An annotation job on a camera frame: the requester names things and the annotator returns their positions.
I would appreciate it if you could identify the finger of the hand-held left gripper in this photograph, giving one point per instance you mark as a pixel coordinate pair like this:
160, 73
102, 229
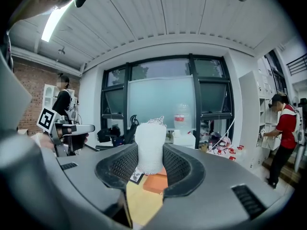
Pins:
81, 129

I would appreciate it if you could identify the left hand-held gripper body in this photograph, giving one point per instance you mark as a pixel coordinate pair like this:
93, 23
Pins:
46, 118

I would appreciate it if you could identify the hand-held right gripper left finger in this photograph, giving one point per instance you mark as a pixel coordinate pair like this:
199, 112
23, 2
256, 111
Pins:
84, 176

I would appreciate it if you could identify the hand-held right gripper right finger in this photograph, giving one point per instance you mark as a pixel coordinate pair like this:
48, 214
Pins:
211, 200

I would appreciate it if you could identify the orange box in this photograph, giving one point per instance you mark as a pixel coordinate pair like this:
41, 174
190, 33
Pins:
156, 183

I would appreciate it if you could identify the person's left forearm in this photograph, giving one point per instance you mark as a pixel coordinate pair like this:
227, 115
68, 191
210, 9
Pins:
42, 140

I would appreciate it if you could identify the black backpack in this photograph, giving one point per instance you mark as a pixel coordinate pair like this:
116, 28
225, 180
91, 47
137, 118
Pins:
105, 135

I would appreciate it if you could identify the white arched shelf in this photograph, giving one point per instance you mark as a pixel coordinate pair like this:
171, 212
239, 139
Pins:
48, 92

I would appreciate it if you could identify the white framed tablet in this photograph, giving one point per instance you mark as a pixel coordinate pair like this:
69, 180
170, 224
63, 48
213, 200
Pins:
137, 176

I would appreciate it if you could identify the pile of clear water jugs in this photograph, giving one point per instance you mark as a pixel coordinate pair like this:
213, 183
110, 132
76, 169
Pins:
231, 151

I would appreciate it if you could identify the pink helmet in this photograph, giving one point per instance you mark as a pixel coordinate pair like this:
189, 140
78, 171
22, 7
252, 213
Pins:
224, 142

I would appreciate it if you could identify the white water dispenser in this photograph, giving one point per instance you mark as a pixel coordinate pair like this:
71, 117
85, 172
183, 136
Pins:
185, 140

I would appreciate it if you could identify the frosted glass whiteboard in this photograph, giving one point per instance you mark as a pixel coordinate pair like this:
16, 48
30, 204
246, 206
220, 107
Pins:
160, 99

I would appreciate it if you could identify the large clear water bottle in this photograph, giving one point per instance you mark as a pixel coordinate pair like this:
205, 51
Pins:
181, 118

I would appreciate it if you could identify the long ceiling light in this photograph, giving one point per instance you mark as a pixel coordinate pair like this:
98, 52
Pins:
51, 25

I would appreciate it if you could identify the white cabinet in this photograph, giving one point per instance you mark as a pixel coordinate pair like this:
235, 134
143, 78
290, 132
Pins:
249, 104

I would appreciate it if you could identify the black-framed window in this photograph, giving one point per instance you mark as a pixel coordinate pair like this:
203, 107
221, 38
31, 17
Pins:
197, 92

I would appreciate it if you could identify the black railing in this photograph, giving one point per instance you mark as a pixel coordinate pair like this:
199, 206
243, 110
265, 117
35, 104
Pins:
297, 66

